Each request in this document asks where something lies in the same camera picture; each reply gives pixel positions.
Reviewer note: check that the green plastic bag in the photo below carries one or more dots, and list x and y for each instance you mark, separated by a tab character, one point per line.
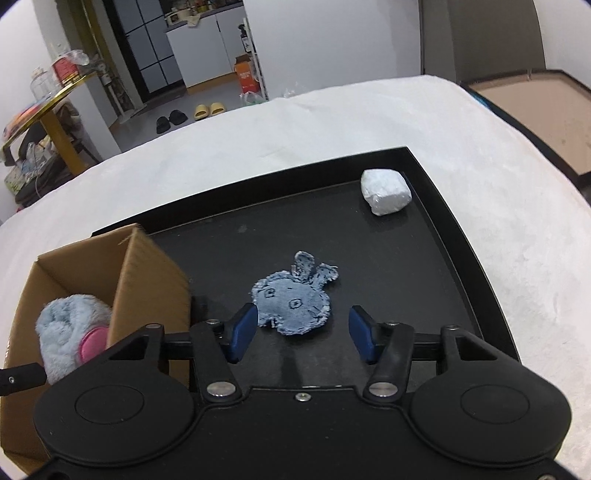
250	98

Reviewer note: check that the grey-blue plush toy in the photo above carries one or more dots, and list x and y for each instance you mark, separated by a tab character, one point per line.
64	323

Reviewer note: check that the white narrow rack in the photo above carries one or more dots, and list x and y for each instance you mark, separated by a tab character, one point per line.
257	60

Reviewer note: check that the orange cardboard box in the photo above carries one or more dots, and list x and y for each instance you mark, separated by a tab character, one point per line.
245	76

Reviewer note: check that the white kitchen cabinet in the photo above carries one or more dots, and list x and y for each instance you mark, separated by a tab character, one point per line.
203	50

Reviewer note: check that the blue denim rabbit patch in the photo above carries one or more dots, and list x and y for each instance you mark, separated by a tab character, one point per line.
291	300

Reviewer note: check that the red box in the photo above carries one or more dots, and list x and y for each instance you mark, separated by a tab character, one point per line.
67	70

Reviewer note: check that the black tray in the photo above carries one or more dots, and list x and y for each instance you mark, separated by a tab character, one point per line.
392	277

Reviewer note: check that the brown cardboard box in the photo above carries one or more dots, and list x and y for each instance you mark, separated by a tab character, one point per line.
147	281

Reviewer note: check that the white wrapped bundle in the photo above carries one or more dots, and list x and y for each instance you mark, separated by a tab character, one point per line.
385	191

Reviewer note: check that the yellow round table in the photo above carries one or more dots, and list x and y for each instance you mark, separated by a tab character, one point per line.
60	129

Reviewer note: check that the yellow slipper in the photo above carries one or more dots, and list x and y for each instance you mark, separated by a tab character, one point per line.
217	108
201	112

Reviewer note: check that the black slipper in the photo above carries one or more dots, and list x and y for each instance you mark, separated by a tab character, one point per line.
163	124
178	117

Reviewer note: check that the black framed glass door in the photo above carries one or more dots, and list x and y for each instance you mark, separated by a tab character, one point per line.
143	41

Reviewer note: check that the brown board in black frame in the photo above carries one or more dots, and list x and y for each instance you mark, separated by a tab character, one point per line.
545	120

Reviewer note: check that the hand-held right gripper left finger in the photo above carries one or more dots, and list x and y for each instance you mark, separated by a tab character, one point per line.
244	330

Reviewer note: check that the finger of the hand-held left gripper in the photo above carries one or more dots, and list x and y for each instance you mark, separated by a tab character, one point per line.
21	379

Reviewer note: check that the pile of bags and clutter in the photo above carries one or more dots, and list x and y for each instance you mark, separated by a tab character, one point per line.
32	170

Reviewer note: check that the glass jar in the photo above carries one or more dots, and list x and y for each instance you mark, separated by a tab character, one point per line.
42	84

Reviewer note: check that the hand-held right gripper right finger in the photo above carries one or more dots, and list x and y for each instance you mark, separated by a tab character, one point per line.
362	333

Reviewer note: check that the white microwave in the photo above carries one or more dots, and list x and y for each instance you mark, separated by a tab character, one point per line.
175	17

